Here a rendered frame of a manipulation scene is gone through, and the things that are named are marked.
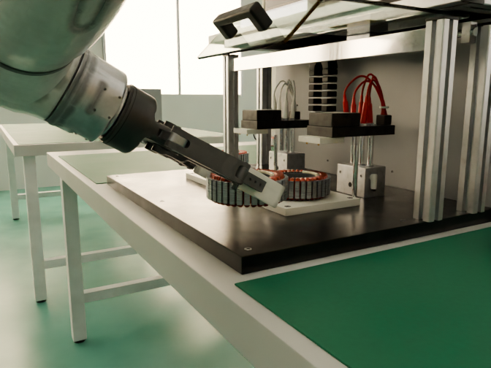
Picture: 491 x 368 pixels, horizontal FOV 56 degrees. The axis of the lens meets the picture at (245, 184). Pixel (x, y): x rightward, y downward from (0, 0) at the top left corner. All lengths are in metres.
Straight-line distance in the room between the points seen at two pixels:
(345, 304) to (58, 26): 0.34
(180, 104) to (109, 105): 5.26
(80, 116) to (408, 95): 0.63
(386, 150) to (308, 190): 0.29
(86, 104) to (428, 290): 0.40
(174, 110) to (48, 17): 5.39
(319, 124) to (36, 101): 0.48
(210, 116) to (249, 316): 5.52
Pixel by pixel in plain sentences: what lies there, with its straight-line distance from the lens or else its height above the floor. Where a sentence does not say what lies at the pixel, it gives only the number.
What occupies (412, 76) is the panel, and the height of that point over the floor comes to 0.99.
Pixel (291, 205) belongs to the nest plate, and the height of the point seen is 0.78.
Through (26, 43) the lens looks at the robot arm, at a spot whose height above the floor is 0.99.
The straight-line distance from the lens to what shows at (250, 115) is 1.00.
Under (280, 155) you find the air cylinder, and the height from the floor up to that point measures 0.82.
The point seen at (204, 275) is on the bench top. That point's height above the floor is 0.75.
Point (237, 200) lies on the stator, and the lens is 0.58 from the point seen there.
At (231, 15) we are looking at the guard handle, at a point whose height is 1.05.
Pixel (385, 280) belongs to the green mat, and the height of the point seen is 0.75.
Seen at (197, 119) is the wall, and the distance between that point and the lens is 5.85.
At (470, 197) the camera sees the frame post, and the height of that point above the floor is 0.79.
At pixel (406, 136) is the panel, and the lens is 0.95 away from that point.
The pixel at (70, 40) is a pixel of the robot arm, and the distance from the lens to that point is 0.38.
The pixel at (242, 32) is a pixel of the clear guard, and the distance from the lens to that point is 0.69.
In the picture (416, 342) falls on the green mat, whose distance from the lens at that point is 0.42.
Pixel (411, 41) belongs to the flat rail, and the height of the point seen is 1.03.
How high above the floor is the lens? 0.94
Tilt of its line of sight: 10 degrees down
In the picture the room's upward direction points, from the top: straight up
